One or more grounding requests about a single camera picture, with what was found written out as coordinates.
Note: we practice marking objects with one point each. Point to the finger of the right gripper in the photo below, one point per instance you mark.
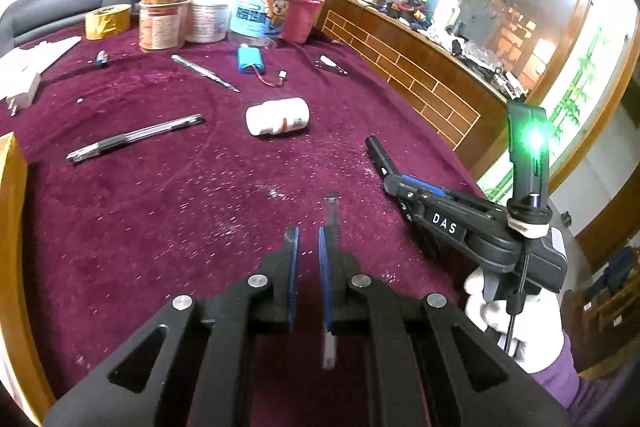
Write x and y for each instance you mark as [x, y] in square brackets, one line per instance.
[421, 185]

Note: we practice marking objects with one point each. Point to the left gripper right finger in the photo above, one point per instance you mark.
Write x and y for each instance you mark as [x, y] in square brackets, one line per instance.
[428, 364]

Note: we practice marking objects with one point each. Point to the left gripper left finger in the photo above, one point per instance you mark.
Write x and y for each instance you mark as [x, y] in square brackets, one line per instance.
[190, 364]

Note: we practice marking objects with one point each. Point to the thin black pen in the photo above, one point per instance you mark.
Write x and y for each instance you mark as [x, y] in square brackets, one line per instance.
[329, 246]

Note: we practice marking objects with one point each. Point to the black marker dark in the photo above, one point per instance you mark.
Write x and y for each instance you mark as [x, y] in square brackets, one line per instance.
[380, 158]

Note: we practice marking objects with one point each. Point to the white gloved right hand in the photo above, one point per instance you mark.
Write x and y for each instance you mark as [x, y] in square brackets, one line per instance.
[538, 337]

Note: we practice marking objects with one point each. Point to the green tracker device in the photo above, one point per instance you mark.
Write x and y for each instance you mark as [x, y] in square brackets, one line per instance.
[528, 211]

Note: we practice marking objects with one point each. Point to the wooden cabinet counter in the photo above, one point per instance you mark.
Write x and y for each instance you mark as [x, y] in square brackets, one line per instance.
[467, 113]

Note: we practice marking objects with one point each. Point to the yellow taped cardboard tray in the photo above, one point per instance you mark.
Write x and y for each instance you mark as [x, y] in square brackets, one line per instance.
[22, 374]

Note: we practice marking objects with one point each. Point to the small nail clipper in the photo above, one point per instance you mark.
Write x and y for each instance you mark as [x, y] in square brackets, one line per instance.
[325, 63]

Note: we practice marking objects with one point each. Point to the blue battery pack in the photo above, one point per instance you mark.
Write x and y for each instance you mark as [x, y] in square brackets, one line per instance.
[250, 63]

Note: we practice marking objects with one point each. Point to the pink jar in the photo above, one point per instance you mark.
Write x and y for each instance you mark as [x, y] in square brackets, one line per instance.
[300, 20]

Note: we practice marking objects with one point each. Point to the clear black gel pen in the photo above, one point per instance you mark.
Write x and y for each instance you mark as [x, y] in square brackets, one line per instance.
[120, 140]

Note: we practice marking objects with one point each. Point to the silver metal pen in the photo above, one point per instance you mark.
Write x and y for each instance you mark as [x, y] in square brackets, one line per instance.
[203, 72]

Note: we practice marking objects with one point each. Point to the white power adapter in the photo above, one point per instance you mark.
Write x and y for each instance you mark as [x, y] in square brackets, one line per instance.
[21, 90]

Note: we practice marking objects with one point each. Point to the small blue cap piece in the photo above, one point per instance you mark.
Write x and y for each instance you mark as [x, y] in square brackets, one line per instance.
[101, 59]

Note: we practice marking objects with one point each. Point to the orange label jar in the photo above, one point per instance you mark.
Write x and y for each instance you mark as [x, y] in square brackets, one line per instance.
[162, 24]

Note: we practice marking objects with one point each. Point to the white paper sheets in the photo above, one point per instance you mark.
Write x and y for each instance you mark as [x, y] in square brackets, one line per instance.
[39, 58]

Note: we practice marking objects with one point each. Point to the yellow tape roll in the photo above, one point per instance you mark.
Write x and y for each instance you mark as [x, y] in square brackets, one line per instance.
[107, 21]

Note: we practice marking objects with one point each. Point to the dark grey sofa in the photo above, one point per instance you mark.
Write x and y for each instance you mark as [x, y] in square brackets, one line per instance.
[24, 21]

